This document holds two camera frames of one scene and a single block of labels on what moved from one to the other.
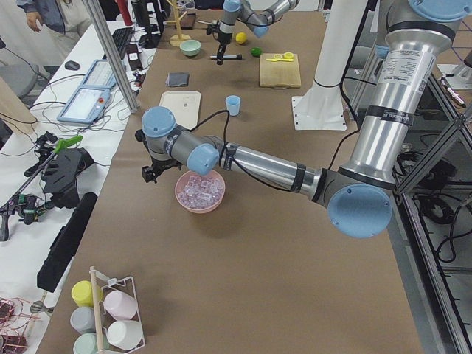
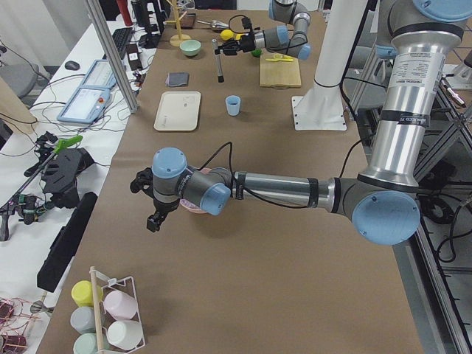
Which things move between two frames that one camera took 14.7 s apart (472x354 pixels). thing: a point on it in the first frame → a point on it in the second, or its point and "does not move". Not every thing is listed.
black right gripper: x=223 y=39 → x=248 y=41
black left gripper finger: x=149 y=174 → x=154 y=221
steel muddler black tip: x=228 y=57 → x=219 y=64
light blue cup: x=233 y=103 does not move
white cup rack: x=118 y=318 does not move
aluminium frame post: x=132 y=102 does not move
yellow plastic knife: x=279 y=60 does not move
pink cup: x=120 y=304 does not move
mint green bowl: x=190 y=47 does not move
